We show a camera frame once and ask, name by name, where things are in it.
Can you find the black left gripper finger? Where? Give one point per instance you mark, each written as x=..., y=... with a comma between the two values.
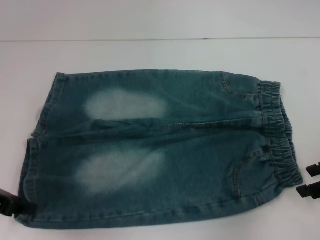
x=7, y=197
x=15, y=210

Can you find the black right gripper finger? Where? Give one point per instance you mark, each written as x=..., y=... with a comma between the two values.
x=314, y=170
x=310, y=190

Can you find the blue denim shorts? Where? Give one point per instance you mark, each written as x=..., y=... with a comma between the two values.
x=150, y=150

